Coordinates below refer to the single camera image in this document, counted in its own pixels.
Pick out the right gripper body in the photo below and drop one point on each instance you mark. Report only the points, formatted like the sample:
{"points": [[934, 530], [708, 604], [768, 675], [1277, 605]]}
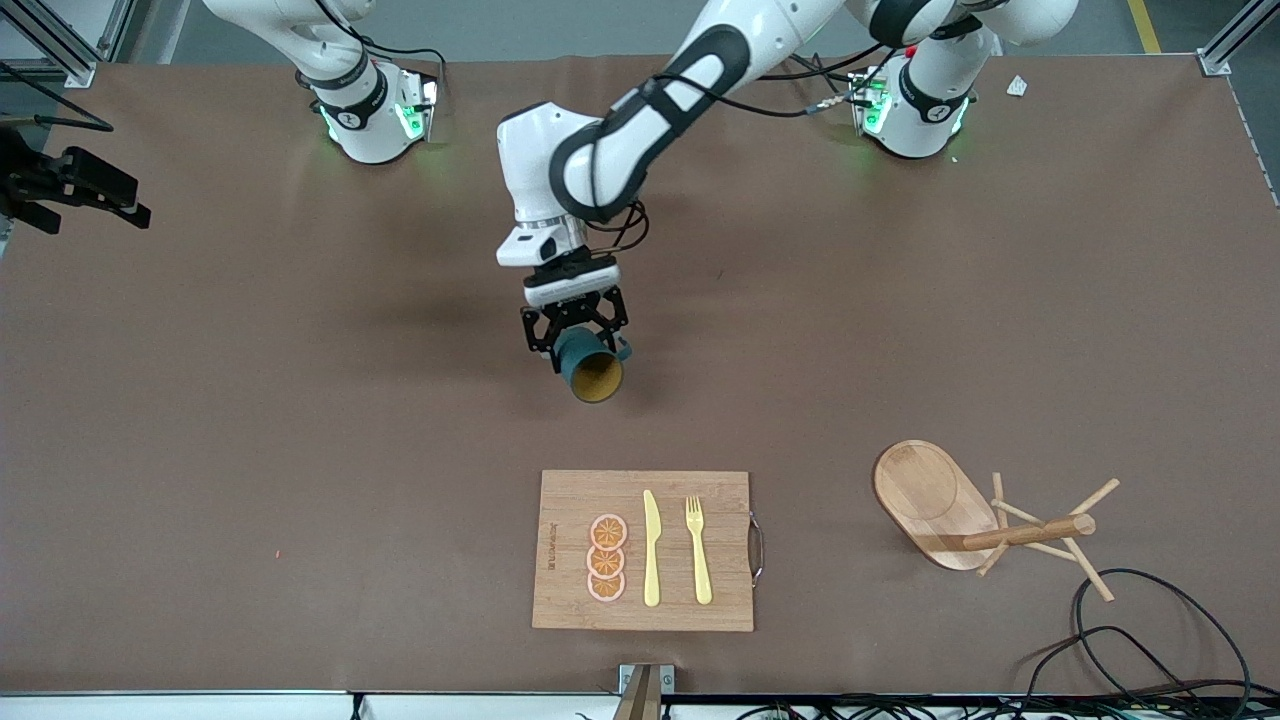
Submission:
{"points": [[22, 180]]}

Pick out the dark teal mug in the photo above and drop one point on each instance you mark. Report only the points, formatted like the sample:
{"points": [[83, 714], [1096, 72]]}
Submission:
{"points": [[572, 355]]}

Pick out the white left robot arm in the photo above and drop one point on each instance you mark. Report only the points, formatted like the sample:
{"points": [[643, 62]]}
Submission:
{"points": [[530, 150]]}

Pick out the orange slice toy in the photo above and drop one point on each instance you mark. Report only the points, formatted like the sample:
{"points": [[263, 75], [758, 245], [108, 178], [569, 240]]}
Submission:
{"points": [[606, 588], [608, 531], [605, 562]]}

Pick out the brown table cover sheet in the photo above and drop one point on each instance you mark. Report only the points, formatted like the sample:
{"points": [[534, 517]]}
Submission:
{"points": [[300, 400]]}

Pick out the yellow plastic knife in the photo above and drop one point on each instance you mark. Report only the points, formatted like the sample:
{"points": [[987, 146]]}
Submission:
{"points": [[652, 560]]}

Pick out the bamboo cutting board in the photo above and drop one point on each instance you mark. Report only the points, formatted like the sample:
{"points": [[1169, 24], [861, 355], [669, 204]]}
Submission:
{"points": [[570, 600]]}

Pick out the yellow plastic fork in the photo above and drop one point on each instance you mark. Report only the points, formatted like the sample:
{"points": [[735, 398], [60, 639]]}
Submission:
{"points": [[700, 570]]}

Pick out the wooden mug tree stand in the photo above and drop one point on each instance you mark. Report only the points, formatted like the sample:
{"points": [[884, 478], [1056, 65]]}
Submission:
{"points": [[925, 490]]}

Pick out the white paper scrap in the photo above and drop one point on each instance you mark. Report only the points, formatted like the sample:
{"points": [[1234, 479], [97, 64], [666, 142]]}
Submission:
{"points": [[1017, 86]]}

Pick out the aluminium frame profile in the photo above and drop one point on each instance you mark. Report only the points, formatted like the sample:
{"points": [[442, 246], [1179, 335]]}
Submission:
{"points": [[70, 60], [1225, 50]]}

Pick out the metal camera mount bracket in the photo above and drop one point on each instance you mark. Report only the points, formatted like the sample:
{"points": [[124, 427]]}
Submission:
{"points": [[645, 690]]}

